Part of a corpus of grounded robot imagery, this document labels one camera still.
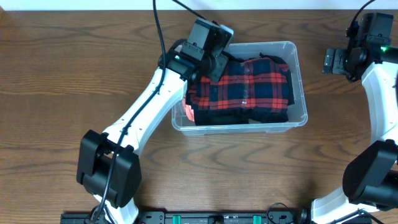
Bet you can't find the red navy plaid shirt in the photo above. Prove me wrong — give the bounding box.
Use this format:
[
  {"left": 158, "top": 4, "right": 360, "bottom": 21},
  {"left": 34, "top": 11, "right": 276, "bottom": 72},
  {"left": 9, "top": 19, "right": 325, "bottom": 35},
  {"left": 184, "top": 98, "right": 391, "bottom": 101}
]
[{"left": 185, "top": 55, "right": 294, "bottom": 113}]

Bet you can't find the clear plastic storage bin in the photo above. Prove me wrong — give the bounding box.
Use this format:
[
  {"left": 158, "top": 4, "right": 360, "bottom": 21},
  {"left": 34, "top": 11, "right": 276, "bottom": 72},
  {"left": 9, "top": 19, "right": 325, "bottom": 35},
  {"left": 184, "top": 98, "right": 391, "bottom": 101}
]
[{"left": 171, "top": 41, "right": 308, "bottom": 136}]

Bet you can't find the large black garment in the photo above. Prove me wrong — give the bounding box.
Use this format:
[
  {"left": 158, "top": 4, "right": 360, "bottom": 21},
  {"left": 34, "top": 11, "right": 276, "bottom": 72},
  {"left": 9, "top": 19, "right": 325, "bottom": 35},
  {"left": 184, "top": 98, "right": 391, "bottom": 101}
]
[{"left": 187, "top": 53, "right": 289, "bottom": 126}]

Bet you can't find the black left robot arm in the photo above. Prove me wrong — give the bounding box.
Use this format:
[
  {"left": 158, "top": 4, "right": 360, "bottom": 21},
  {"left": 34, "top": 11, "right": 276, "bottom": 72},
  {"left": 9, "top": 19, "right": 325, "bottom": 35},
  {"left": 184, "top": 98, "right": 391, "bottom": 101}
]
[{"left": 76, "top": 23, "right": 234, "bottom": 223}]

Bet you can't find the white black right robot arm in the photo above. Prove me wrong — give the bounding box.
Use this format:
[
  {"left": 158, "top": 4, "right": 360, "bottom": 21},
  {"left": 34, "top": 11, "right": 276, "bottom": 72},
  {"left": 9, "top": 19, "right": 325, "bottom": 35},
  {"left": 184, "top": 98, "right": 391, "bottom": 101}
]
[{"left": 286, "top": 28, "right": 397, "bottom": 223}]

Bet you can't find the pink folded garment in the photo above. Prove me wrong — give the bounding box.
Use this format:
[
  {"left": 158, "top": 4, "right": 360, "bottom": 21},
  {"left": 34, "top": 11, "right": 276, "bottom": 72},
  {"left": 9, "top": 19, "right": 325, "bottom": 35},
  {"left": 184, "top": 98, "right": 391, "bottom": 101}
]
[{"left": 182, "top": 96, "right": 195, "bottom": 122}]

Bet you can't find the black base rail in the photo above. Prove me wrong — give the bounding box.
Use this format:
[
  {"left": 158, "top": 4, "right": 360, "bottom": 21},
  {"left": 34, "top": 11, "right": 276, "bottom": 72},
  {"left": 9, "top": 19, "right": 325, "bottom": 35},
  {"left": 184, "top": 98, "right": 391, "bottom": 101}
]
[{"left": 60, "top": 210, "right": 312, "bottom": 224}]

